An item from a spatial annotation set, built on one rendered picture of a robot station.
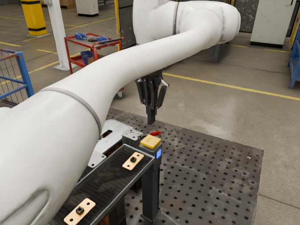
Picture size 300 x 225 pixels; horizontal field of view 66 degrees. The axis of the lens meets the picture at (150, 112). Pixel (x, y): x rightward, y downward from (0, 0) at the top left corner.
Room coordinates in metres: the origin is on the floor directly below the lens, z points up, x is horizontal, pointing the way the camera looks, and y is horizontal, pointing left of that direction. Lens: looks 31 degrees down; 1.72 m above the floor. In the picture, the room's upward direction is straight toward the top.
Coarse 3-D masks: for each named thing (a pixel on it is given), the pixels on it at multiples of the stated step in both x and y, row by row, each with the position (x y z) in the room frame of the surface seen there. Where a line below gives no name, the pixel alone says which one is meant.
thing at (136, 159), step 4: (136, 152) 0.64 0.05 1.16; (132, 156) 0.62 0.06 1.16; (136, 156) 0.62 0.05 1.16; (140, 156) 0.62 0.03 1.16; (128, 160) 0.60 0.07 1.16; (132, 160) 0.59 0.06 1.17; (136, 160) 0.60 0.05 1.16; (124, 164) 0.58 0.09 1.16; (128, 164) 0.58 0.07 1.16; (132, 164) 0.58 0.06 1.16; (136, 164) 0.58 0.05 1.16; (128, 168) 0.56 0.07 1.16; (132, 168) 0.56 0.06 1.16
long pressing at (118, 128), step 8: (112, 120) 1.10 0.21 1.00; (104, 128) 1.02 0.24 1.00; (112, 128) 1.02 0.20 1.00; (120, 128) 1.02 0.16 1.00; (128, 128) 1.02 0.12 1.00; (112, 136) 0.95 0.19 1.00; (120, 136) 0.94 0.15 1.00; (96, 144) 0.88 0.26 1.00; (104, 144) 0.88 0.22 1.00; (112, 144) 0.88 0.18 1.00; (104, 152) 0.83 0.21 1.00
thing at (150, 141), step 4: (148, 136) 0.74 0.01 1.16; (152, 136) 0.74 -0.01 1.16; (144, 140) 0.71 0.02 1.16; (148, 140) 0.71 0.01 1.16; (152, 140) 0.71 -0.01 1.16; (156, 140) 0.71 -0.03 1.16; (160, 140) 0.72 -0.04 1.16; (144, 144) 0.69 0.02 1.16; (148, 144) 0.69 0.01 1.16; (152, 144) 0.69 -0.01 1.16; (156, 144) 0.69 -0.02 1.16; (152, 148) 0.67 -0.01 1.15
